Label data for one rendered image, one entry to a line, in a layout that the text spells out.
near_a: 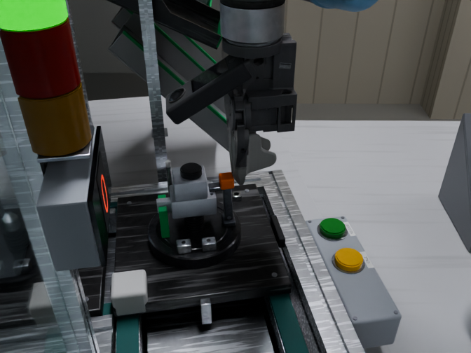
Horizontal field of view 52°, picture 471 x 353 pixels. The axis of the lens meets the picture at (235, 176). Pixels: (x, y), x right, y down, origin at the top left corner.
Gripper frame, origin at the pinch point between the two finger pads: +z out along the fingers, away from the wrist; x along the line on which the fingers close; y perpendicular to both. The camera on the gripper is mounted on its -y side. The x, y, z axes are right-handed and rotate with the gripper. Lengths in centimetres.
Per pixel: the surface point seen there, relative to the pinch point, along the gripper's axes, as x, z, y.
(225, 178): -0.8, -0.3, -1.6
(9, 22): -21.4, -29.4, -18.8
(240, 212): 4.3, 10.3, 1.6
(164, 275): -7.5, 10.2, -11.4
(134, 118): 62, 21, -17
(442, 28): 210, 54, 164
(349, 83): 225, 93, 116
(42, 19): -21.2, -29.4, -16.7
